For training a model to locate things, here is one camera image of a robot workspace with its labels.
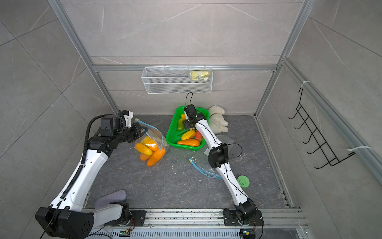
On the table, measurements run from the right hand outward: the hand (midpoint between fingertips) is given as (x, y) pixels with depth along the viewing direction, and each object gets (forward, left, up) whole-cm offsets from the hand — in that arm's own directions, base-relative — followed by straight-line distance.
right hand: (189, 122), depth 107 cm
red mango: (-10, -6, -3) cm, 12 cm away
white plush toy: (-4, -19, +4) cm, 20 cm away
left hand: (-23, +20, +24) cm, 39 cm away
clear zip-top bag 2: (-29, -7, -5) cm, 30 cm away
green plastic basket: (+9, -11, +2) cm, 14 cm away
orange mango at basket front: (-17, -2, 0) cm, 18 cm away
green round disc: (-42, -31, -3) cm, 52 cm away
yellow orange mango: (-25, +27, +6) cm, 37 cm away
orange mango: (-27, +28, -1) cm, 39 cm away
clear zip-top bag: (-25, +22, +7) cm, 34 cm away
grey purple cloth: (-49, +37, -4) cm, 62 cm away
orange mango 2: (-28, +20, +2) cm, 34 cm away
